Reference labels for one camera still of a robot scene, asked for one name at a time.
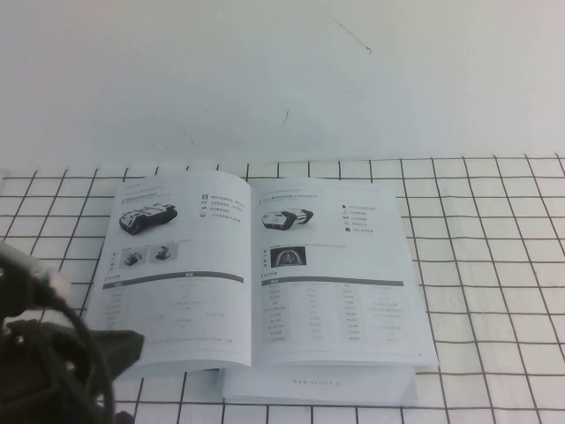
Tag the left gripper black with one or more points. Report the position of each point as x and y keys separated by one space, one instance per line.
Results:
x=39 y=366

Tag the white product catalog book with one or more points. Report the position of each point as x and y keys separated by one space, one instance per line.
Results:
x=309 y=309

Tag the closed white booklet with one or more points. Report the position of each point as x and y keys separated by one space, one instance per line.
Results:
x=318 y=382

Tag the white black-grid checkered cloth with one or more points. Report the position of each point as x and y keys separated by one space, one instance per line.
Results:
x=485 y=309

